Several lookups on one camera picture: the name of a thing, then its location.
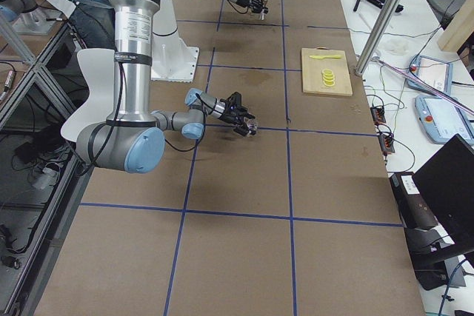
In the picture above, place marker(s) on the steel measuring jigger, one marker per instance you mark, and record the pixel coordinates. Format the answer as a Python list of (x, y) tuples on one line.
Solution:
[(262, 16)]

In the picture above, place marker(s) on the clear glass cup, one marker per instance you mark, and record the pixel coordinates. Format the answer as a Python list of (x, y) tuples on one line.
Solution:
[(251, 126)]

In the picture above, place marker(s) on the yellow plastic knife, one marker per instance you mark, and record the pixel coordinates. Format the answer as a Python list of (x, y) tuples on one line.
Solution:
[(322, 57)]

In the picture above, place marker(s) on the bamboo cutting board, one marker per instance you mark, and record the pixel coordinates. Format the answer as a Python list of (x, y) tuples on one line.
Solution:
[(312, 81)]

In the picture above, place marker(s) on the white chair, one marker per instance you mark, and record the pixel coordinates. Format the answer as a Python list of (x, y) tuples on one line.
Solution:
[(97, 67)]

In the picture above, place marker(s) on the metal reacher grabber stick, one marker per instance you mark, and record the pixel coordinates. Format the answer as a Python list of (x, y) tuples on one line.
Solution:
[(426, 87)]

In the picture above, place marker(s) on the far blue teach pendant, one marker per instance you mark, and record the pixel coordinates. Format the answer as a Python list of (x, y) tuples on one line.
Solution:
[(434, 72)]

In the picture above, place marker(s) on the blue teach pendant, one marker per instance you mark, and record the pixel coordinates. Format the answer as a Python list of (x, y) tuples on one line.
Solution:
[(434, 72), (441, 120)]

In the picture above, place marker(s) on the black box with label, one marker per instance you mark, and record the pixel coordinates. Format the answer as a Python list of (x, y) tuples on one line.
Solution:
[(414, 210)]

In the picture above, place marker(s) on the near blue teach pendant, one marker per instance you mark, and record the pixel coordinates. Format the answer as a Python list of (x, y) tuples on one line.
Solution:
[(441, 120)]

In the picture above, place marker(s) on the black laptop monitor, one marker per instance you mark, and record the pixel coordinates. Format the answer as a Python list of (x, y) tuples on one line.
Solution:
[(445, 182)]

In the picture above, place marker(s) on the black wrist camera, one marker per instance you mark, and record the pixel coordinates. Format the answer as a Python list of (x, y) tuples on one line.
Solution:
[(234, 100)]

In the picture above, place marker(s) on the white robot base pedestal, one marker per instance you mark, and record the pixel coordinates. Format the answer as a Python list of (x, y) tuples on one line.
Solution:
[(173, 60)]

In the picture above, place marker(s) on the aluminium frame post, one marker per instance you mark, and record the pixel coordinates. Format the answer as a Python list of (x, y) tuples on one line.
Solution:
[(376, 34)]

